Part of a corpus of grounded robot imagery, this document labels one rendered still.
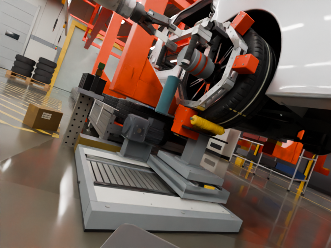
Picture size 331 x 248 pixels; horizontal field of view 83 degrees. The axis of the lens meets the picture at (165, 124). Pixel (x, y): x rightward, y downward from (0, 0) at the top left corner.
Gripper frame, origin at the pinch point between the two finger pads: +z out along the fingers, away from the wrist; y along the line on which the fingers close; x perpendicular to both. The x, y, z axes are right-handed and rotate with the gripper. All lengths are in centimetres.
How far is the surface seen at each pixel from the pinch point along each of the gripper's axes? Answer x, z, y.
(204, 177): -61, 51, 3
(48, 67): -6, -112, -835
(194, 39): 4.3, 11.6, 1.5
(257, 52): 12.0, 42.5, 13.5
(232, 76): -3.4, 37.0, 8.1
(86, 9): 440, -70, -1313
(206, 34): 9.5, 16.4, 2.2
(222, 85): -10.5, 32.9, 8.2
